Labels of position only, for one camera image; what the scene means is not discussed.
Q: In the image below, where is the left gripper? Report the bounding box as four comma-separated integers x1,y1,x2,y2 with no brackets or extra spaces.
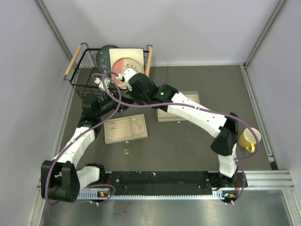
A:
95,89,135,118

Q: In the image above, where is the beige jewelry box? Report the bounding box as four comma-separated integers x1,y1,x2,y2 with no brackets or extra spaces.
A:
157,91,200,122

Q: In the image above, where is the silver chain necklace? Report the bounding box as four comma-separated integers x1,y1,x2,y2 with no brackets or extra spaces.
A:
132,118,143,134

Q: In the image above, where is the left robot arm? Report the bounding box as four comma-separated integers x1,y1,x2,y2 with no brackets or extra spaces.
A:
40,92,123,202

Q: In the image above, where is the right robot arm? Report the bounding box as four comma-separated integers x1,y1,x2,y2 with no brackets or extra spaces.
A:
125,73,238,186

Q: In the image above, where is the pink and cream round plate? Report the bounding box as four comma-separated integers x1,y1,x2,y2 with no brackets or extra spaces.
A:
111,57,144,89

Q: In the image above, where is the cream square plate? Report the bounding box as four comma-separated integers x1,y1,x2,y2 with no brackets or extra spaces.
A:
110,48,144,69

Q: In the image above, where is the dark green round plate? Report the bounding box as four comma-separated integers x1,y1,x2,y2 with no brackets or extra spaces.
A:
96,45,118,73

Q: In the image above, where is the yellow mug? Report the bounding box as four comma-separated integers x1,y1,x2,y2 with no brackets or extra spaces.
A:
238,129,257,153

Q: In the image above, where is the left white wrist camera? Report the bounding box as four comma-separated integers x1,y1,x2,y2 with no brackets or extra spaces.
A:
92,74,111,91

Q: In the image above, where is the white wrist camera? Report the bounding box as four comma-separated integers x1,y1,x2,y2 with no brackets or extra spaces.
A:
117,68,137,91
92,74,111,91

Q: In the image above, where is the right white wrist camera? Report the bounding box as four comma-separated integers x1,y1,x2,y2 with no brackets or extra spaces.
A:
117,68,137,91

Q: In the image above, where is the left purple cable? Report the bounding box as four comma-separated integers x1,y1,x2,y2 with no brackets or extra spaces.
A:
44,73,122,206

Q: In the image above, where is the purple cable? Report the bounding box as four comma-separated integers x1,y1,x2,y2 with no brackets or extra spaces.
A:
103,71,261,205
44,73,122,206

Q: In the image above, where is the beige ring tray drawer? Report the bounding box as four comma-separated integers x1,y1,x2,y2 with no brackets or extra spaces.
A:
103,114,148,144

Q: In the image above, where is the black wire dish rack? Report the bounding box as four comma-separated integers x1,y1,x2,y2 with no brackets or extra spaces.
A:
64,43,153,98

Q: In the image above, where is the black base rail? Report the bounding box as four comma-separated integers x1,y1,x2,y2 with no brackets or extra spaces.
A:
104,171,222,196

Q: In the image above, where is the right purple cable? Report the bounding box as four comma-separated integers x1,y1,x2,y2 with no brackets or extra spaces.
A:
103,71,261,205

